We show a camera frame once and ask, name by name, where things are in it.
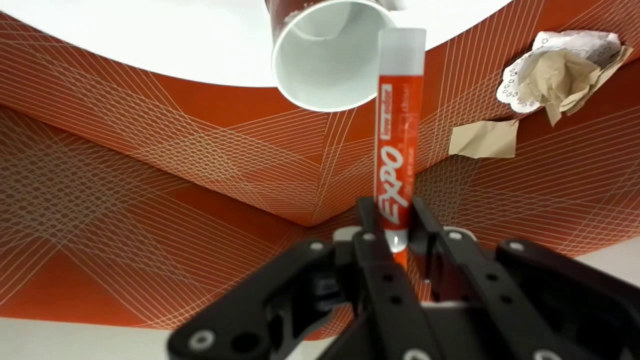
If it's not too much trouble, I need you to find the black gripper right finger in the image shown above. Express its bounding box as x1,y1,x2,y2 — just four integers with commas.
408,195,640,360

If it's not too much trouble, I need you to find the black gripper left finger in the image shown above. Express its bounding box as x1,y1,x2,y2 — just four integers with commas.
166,195,444,360

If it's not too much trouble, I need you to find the red Expo marker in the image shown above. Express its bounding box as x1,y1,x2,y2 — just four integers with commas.
374,26,428,269

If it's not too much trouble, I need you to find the red and white mug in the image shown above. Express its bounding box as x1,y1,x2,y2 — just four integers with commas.
265,0,404,114

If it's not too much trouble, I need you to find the crumpled brown paper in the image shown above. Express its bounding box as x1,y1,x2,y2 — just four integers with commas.
447,116,523,161

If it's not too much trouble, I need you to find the red patterned sofa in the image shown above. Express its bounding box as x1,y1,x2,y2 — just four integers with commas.
0,0,640,331

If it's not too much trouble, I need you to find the white paper doily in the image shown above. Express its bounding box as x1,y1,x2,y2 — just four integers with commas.
494,28,626,124

